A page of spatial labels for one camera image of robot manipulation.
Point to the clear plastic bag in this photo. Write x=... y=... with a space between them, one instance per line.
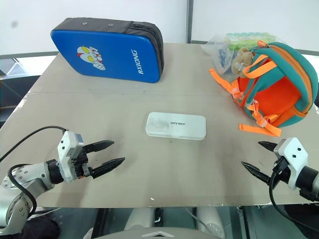
x=221 y=53

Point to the green egg tray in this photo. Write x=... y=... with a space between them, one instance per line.
x=249 y=38

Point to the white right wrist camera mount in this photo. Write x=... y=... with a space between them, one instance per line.
x=292 y=160

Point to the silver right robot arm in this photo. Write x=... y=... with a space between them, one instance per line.
x=308 y=183

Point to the white robot legs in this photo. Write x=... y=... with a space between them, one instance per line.
x=174 y=219

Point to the blue cartoon print pad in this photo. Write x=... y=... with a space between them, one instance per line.
x=104 y=54

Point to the grey robot torso top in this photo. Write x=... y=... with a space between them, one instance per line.
x=159 y=234

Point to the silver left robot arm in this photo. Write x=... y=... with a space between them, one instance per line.
x=23 y=183

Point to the teal and orange backpack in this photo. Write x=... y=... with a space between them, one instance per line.
x=274 y=84

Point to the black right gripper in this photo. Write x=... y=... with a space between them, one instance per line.
x=279 y=169

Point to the white plastic case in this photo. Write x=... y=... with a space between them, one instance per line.
x=176 y=126

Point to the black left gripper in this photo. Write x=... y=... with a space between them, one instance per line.
x=81 y=163

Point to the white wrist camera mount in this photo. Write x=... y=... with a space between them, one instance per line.
x=66 y=154
x=292 y=160

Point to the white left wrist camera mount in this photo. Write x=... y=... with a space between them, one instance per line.
x=66 y=154

